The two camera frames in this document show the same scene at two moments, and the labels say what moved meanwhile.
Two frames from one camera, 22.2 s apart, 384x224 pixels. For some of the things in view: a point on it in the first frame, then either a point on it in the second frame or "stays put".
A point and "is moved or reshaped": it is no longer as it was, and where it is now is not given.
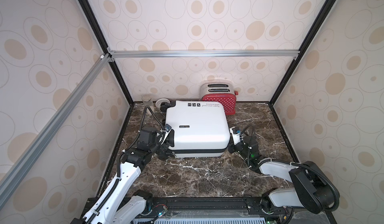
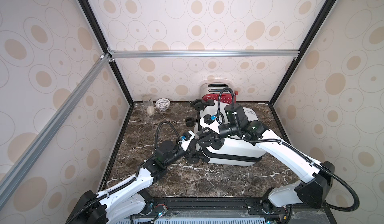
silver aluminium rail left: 11,177 stays put
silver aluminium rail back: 115,54 stays put
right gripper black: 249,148 to 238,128
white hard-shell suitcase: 201,128 is moved or reshaped
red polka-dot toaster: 222,92 stays put
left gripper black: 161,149 to 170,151
